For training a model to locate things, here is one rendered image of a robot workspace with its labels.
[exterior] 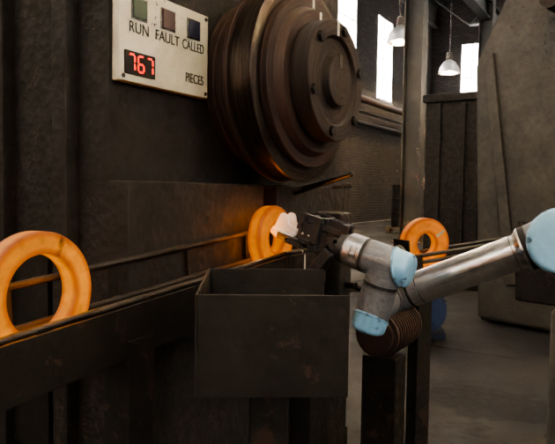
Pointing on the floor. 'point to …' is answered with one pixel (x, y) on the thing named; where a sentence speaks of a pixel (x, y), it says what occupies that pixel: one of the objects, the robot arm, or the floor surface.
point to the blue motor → (439, 318)
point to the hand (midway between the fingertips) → (271, 230)
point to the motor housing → (386, 379)
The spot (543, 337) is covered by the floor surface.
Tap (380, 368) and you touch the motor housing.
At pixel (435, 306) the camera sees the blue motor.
